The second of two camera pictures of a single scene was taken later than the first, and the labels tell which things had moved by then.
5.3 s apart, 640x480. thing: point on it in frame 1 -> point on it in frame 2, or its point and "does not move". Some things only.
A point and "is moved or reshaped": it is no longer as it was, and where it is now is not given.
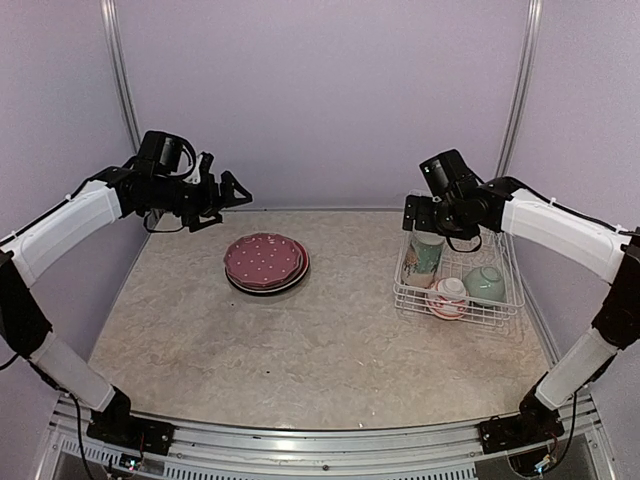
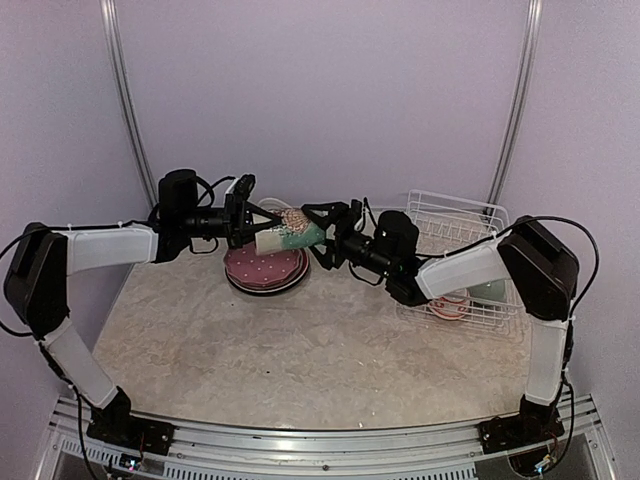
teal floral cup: [422, 259] is moved or reshaped
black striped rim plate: [277, 291] does not move
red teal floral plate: [277, 287] does not move
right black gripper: [422, 217] -> [340, 210]
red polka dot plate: [263, 259] does not move
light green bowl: [485, 286] does not move
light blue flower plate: [276, 287] does not move
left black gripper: [211, 202] -> [236, 219]
